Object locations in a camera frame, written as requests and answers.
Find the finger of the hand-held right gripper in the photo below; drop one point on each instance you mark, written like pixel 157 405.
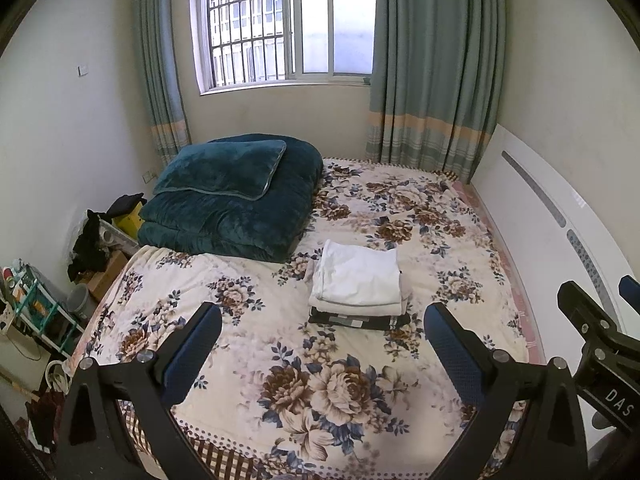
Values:
pixel 585 310
pixel 631 290

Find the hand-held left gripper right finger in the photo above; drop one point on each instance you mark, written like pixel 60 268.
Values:
pixel 455 355

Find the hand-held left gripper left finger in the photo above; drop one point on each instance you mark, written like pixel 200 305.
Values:
pixel 192 345

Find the white t-shirt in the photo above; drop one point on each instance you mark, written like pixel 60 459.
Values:
pixel 357 272

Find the pile of black clothes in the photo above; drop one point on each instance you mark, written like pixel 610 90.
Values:
pixel 90 250

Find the folded white garment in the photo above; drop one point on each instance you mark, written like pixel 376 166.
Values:
pixel 395 307

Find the floral blanket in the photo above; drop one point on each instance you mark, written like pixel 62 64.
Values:
pixel 280 360

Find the white headboard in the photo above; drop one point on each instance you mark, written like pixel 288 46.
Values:
pixel 530 220

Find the cardboard box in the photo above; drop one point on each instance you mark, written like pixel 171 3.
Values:
pixel 107 275

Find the folded black striped garment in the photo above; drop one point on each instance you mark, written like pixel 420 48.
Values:
pixel 350 321

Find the grey waste bin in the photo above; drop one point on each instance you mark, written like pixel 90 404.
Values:
pixel 80 302

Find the teal folded quilt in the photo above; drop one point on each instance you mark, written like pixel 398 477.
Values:
pixel 240 225

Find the yellow container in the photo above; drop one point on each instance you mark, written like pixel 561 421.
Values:
pixel 131 221

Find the green and white shelf rack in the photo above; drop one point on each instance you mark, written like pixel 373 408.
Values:
pixel 40 310

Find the teal pillow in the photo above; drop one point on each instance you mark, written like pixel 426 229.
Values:
pixel 225 170

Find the narrow green curtain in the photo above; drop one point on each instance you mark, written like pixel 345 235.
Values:
pixel 160 70

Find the wide green curtain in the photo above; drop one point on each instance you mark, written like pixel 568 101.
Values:
pixel 435 70

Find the barred window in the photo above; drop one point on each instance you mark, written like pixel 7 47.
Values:
pixel 280 25

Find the wall socket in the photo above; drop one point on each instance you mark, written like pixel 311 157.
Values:
pixel 148 177

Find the white wall switch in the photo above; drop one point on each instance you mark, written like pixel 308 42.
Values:
pixel 83 70

